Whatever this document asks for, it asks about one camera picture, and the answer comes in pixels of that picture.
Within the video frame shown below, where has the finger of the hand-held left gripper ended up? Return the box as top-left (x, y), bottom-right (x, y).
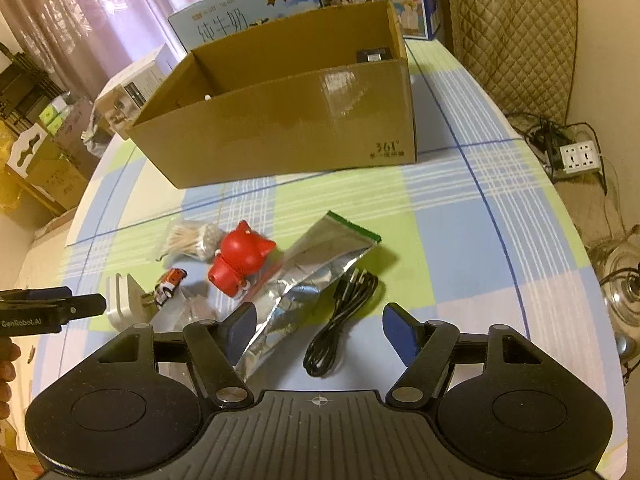
top-left (62, 295), bottom-right (107, 319)
top-left (0, 286), bottom-right (74, 304)

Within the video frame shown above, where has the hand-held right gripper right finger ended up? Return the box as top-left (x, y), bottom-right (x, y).
top-left (382, 303), bottom-right (545, 407)

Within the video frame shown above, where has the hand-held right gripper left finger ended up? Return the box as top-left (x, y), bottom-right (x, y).
top-left (95, 304), bottom-right (258, 409)

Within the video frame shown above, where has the white charger plug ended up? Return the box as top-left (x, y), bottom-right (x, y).
top-left (106, 272), bottom-right (157, 333)

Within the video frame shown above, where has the black USB cable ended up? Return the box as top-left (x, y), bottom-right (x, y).
top-left (303, 267), bottom-right (386, 378)

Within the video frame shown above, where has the silver foil pouch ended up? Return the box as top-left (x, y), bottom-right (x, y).
top-left (235, 210), bottom-right (382, 386)

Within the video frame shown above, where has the brown cardboard box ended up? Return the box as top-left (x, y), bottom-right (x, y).
top-left (125, 0), bottom-right (418, 190)

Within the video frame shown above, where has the black product box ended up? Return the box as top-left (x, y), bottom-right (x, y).
top-left (356, 47), bottom-right (394, 64)

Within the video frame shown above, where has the person's left hand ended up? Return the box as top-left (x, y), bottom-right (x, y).
top-left (0, 339), bottom-right (22, 398)

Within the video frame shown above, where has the red cat figurine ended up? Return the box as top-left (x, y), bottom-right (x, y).
top-left (207, 220), bottom-right (277, 297)

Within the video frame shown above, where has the small toy car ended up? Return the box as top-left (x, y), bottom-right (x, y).
top-left (152, 267), bottom-right (188, 307)

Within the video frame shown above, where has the bag of cotton swabs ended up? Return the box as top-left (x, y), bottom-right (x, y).
top-left (162, 220), bottom-right (226, 262)

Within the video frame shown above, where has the checked tablecloth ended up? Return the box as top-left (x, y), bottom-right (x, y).
top-left (20, 35), bottom-right (626, 480)

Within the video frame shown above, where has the open carton of green packets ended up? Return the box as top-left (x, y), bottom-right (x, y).
top-left (37, 92), bottom-right (101, 177)

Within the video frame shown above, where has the black folding step ladder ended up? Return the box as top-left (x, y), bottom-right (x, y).
top-left (0, 42), bottom-right (68, 126)

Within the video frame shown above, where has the clear glass vessel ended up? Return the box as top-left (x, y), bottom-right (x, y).
top-left (589, 225), bottom-right (640, 343)

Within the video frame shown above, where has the black power adapter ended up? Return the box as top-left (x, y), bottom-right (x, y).
top-left (544, 134), bottom-right (565, 172)

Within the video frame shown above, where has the small white product box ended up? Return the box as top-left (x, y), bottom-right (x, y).
top-left (95, 44), bottom-right (181, 140)

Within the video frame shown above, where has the white power strip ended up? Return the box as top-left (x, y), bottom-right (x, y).
top-left (559, 141), bottom-right (601, 177)

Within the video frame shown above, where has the pink patterned curtain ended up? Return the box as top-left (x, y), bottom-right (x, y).
top-left (0, 0), bottom-right (301, 103)

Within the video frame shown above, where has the chair with quilted cover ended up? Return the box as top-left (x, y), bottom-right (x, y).
top-left (440, 0), bottom-right (581, 126)

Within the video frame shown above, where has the light blue milk carton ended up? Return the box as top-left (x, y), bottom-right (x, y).
top-left (167, 0), bottom-right (322, 56)

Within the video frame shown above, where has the brown carton with white handle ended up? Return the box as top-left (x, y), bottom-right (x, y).
top-left (5, 127), bottom-right (90, 212)

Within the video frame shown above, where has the black power cord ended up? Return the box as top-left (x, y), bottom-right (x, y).
top-left (520, 112), bottom-right (601, 147)

